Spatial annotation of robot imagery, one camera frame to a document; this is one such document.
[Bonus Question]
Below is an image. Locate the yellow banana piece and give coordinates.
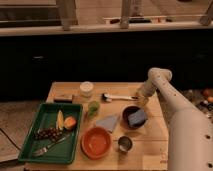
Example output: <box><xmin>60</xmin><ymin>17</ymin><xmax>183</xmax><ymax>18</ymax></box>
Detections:
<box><xmin>56</xmin><ymin>110</ymin><xmax>64</xmax><ymax>130</ymax></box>

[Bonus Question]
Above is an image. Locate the white round container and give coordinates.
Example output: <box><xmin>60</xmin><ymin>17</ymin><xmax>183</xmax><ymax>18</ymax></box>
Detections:
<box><xmin>80</xmin><ymin>81</ymin><xmax>94</xmax><ymax>97</ymax></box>

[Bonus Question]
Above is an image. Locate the dark brown bowl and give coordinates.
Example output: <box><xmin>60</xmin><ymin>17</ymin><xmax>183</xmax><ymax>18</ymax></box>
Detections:
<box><xmin>122</xmin><ymin>106</ymin><xmax>146</xmax><ymax>129</ymax></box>

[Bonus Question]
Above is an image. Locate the red orange bowl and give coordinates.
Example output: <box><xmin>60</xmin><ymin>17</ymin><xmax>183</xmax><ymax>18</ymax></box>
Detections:
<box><xmin>81</xmin><ymin>127</ymin><xmax>112</xmax><ymax>160</ymax></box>

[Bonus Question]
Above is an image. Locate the green plastic tray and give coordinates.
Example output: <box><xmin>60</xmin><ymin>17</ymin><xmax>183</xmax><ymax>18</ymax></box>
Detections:
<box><xmin>18</xmin><ymin>103</ymin><xmax>83</xmax><ymax>164</ymax></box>

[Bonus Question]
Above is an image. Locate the dark blue sponge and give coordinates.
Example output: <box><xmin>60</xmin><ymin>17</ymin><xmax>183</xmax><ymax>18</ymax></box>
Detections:
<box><xmin>128</xmin><ymin>109</ymin><xmax>148</xmax><ymax>127</ymax></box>

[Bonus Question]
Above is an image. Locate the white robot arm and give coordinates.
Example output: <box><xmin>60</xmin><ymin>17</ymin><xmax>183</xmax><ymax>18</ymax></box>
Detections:
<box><xmin>138</xmin><ymin>68</ymin><xmax>213</xmax><ymax>171</ymax></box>

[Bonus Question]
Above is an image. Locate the small metal cup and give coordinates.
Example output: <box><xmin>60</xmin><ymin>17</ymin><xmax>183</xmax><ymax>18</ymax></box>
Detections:
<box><xmin>118</xmin><ymin>136</ymin><xmax>133</xmax><ymax>153</ymax></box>

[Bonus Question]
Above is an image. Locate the bunch of dark grapes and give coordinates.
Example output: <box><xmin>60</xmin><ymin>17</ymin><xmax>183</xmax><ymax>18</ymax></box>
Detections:
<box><xmin>35</xmin><ymin>127</ymin><xmax>62</xmax><ymax>142</ymax></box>

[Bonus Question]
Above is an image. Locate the orange peach fruit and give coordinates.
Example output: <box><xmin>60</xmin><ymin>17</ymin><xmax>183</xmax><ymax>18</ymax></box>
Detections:
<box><xmin>64</xmin><ymin>116</ymin><xmax>77</xmax><ymax>130</ymax></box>

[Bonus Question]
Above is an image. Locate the grey folded cloth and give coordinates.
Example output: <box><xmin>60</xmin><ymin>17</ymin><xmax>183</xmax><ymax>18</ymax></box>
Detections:
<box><xmin>95</xmin><ymin>114</ymin><xmax>119</xmax><ymax>133</ymax></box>

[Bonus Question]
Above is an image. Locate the metal fork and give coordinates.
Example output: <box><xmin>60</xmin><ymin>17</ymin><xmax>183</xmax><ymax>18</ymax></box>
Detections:
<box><xmin>33</xmin><ymin>134</ymin><xmax>71</xmax><ymax>157</ymax></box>

